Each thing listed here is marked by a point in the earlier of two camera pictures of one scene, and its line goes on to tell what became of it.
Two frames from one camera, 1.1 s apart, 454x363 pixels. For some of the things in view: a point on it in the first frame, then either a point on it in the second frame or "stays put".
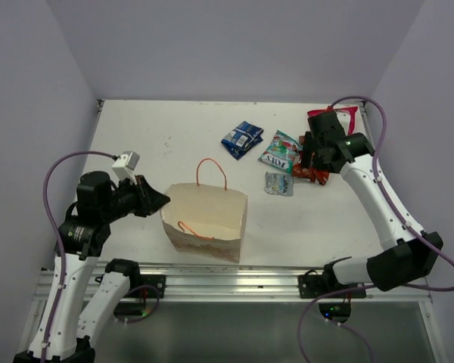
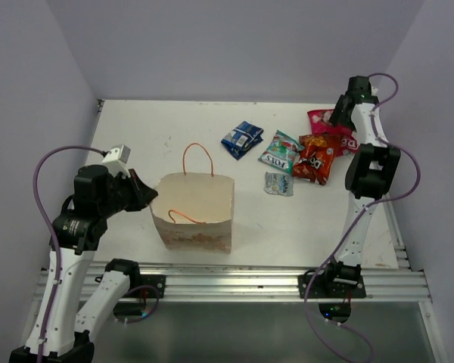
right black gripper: x=310 y=146 -> x=337 y=115
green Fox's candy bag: x=280 y=153 stays put
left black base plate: x=147 y=286 stays put
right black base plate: x=312 y=285 stays put
